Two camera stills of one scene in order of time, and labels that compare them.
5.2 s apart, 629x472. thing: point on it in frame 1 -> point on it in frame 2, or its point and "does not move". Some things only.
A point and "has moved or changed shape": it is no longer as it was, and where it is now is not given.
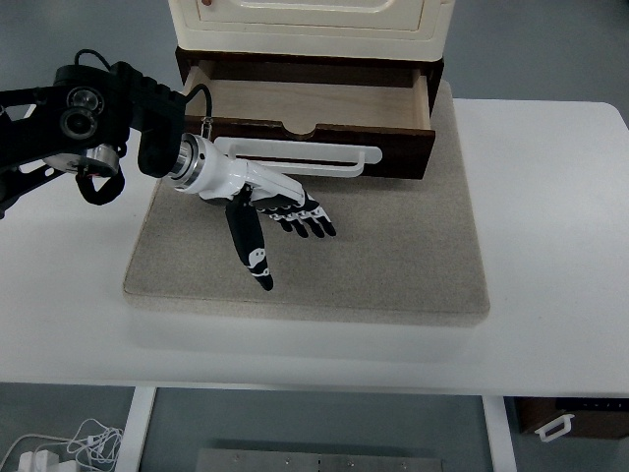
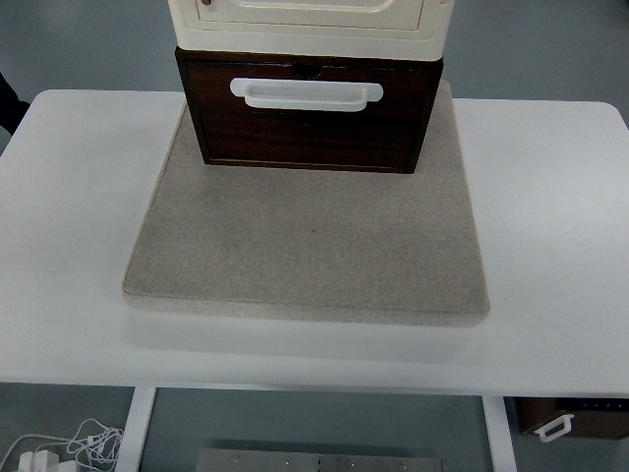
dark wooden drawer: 360,105 has moved or changed shape
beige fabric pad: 402,249 does not move
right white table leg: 501,446 does not move
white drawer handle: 284,149 -> 306,94
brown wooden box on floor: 594,417 does not move
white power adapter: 40,460 does not move
